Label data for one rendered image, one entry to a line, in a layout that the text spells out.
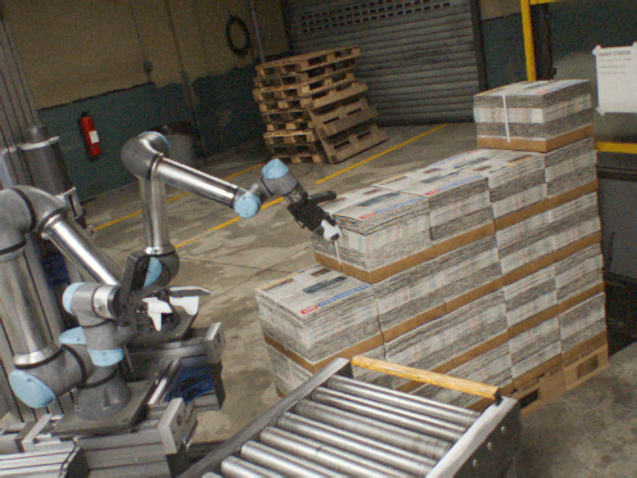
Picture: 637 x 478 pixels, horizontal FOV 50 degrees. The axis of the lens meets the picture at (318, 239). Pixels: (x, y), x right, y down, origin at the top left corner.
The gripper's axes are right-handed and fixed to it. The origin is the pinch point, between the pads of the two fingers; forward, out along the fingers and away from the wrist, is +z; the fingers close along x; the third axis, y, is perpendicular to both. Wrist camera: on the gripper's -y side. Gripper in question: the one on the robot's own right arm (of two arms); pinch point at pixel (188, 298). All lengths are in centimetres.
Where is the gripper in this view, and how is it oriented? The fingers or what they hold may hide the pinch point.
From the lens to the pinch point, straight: 139.2
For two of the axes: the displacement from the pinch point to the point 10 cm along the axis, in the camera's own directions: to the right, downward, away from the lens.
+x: -5.2, 2.2, -8.2
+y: 1.1, 9.8, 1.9
